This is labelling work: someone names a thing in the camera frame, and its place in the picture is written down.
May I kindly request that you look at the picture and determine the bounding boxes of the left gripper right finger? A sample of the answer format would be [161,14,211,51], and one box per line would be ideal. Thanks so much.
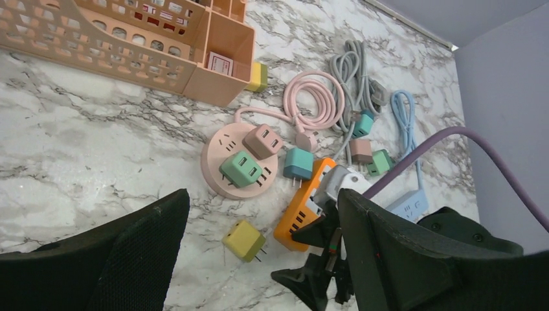
[337,189,548,310]

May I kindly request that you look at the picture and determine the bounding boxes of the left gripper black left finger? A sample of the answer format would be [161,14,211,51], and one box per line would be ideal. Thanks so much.
[1,189,190,310]

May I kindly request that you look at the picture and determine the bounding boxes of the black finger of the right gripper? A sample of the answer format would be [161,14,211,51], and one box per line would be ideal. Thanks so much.
[291,210,342,249]

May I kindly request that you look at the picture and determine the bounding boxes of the yellow adapter near organizer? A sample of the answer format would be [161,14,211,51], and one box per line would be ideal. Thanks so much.
[245,62,268,93]

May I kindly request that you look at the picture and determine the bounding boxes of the yellow cube plug adapter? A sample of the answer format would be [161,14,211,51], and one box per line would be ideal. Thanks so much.
[221,219,266,262]

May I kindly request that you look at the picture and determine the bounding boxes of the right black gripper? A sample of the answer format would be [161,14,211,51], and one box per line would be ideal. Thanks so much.
[417,207,524,255]

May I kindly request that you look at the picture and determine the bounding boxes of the orange mesh file organizer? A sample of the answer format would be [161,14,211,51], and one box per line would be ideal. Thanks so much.
[1,0,255,107]

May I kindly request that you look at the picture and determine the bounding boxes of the blue coiled cable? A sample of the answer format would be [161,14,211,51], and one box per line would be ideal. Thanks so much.
[390,89,425,192]

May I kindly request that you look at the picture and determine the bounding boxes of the pink plug adapter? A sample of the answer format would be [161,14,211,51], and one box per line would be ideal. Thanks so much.
[349,139,373,165]
[243,124,284,160]

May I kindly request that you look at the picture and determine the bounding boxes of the green plug adapter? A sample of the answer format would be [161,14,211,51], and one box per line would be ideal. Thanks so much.
[366,149,395,177]
[219,150,263,188]

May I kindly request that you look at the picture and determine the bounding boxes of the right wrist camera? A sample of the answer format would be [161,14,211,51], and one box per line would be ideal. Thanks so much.
[310,165,372,209]

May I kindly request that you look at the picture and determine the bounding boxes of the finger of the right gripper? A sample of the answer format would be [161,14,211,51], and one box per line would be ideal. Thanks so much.
[271,253,342,310]

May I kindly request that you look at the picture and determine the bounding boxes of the blue power strip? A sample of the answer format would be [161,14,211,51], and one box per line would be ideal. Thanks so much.
[386,189,429,222]

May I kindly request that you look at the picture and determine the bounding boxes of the round pink power strip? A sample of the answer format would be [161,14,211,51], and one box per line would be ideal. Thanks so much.
[201,123,278,200]

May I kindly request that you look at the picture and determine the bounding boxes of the teal cube plug adapter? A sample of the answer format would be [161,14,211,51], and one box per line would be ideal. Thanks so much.
[283,147,314,187]

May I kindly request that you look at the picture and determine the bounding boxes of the grey coiled cable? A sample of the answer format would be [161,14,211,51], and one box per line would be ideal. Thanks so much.
[329,39,390,164]

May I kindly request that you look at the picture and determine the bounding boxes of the pink coiled cable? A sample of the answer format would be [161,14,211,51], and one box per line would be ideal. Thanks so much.
[233,70,346,152]

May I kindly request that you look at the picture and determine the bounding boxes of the orange power strip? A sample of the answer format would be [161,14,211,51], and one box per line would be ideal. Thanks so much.
[273,157,336,252]

